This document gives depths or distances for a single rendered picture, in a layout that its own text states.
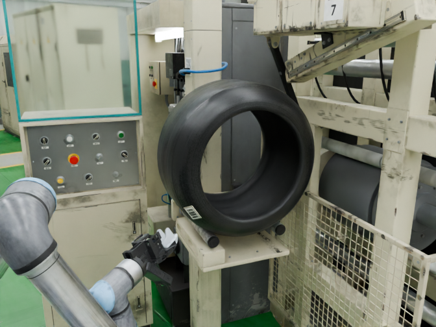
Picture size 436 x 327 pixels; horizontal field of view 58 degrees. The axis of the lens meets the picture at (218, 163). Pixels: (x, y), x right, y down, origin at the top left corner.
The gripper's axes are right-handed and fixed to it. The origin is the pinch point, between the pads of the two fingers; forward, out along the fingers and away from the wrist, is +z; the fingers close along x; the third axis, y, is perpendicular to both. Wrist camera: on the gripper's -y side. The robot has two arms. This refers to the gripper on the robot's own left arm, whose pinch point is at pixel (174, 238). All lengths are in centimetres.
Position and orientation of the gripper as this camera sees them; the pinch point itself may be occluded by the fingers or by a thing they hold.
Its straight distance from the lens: 129.7
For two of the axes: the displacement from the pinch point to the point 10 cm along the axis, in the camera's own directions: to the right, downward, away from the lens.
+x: -8.2, 2.0, 5.4
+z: 4.5, -3.6, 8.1
